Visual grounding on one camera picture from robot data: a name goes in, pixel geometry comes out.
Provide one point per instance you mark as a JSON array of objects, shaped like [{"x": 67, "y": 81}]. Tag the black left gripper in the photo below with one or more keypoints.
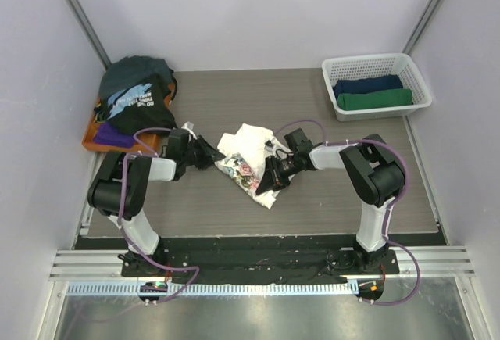
[{"x": 209, "y": 155}]

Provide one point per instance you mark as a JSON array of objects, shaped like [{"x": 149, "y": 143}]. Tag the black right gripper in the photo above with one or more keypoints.
[{"x": 279, "y": 168}]

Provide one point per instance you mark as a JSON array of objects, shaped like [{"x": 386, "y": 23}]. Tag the white t shirt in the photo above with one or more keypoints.
[{"x": 245, "y": 160}]

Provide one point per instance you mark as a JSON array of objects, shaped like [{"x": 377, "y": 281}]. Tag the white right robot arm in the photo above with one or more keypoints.
[{"x": 378, "y": 177}]

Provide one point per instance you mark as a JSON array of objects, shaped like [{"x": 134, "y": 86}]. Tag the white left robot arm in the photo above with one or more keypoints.
[{"x": 119, "y": 188}]

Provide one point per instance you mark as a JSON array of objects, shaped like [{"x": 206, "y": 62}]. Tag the orange wooden tray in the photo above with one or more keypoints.
[{"x": 151, "y": 140}]

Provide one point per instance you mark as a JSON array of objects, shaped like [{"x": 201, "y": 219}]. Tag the black printed t shirt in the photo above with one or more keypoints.
[{"x": 140, "y": 106}]

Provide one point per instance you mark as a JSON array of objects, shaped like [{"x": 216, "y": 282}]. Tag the purple t shirt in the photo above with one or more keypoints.
[{"x": 107, "y": 134}]

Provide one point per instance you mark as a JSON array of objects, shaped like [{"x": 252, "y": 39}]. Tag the dark teal t shirt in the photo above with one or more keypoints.
[{"x": 131, "y": 70}]

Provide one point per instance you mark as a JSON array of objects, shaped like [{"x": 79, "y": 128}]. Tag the white plastic basket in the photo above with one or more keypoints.
[{"x": 367, "y": 66}]

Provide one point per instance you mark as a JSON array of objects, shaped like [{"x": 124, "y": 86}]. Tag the rolled green t shirt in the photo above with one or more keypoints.
[{"x": 375, "y": 100}]

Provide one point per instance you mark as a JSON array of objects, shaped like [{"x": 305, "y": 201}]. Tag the rolled navy t shirt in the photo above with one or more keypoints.
[{"x": 367, "y": 85}]

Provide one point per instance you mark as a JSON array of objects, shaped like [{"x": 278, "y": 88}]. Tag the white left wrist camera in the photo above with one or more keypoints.
[{"x": 189, "y": 127}]

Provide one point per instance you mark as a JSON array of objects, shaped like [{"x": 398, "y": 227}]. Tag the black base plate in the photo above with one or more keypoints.
[{"x": 282, "y": 260}]

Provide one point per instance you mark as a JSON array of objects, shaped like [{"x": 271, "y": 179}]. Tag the white slotted cable duct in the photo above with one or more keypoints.
[{"x": 157, "y": 288}]

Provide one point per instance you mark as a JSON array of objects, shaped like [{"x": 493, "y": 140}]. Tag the left aluminium frame post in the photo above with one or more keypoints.
[{"x": 82, "y": 18}]

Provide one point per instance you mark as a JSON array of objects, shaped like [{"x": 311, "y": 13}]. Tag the aluminium frame post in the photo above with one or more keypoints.
[
  {"x": 82, "y": 18},
  {"x": 421, "y": 26}
]

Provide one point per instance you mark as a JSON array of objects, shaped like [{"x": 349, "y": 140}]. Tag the right aluminium frame post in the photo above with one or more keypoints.
[{"x": 421, "y": 26}]

